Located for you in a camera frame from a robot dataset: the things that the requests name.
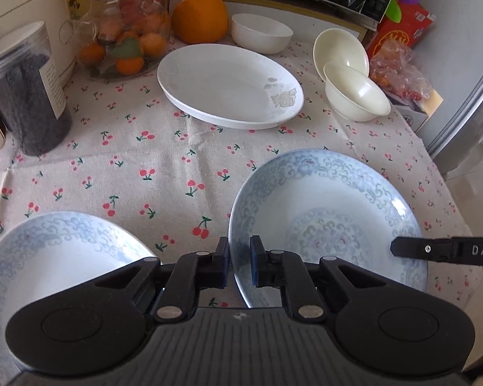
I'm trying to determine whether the blue patterned plate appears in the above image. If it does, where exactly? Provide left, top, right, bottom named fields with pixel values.
left=0, top=212, right=152, bottom=385
left=228, top=149, right=428, bottom=308

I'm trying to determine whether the cream bowl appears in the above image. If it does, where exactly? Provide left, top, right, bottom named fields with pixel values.
left=323, top=63, right=392, bottom=122
left=312, top=28, right=370, bottom=81

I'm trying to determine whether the white bowl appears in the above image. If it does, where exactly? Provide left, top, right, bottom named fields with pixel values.
left=231, top=13, right=293, bottom=55

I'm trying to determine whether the cherry pattern tablecloth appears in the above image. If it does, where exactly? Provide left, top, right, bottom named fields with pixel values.
left=0, top=33, right=483, bottom=323

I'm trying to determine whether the white refrigerator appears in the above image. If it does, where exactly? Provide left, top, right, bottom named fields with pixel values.
left=414, top=0, right=483, bottom=174

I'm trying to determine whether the plastic bag of oranges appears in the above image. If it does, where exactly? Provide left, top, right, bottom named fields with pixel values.
left=370, top=39, right=433, bottom=102

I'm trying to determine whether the red gift box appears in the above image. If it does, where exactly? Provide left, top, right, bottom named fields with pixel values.
left=366, top=0, right=436, bottom=59

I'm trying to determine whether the jar of black contents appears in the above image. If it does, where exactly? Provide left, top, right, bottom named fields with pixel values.
left=0, top=20, right=72, bottom=156

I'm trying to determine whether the white oval plate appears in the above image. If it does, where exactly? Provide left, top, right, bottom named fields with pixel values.
left=157, top=44, right=304, bottom=130

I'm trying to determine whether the glass jar with oranges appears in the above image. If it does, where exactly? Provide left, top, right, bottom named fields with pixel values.
left=59, top=0, right=170, bottom=81

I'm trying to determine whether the large orange fruit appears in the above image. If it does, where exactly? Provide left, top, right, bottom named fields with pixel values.
left=171, top=0, right=229, bottom=44

